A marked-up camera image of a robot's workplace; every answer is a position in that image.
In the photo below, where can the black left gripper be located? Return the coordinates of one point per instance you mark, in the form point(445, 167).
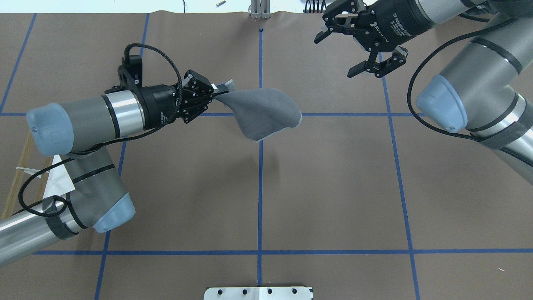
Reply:
point(160, 105)

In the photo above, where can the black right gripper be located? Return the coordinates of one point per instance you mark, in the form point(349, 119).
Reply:
point(391, 21)

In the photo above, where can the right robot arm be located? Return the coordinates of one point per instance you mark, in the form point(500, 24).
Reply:
point(472, 97)

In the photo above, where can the white camera mast with base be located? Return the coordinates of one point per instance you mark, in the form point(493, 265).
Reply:
point(259, 293)

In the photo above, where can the grey and blue towel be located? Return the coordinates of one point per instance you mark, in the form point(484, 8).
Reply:
point(263, 112)

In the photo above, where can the aluminium bracket at table edge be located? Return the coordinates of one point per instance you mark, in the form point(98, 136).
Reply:
point(260, 9)

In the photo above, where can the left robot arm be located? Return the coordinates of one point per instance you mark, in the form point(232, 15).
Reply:
point(77, 132)

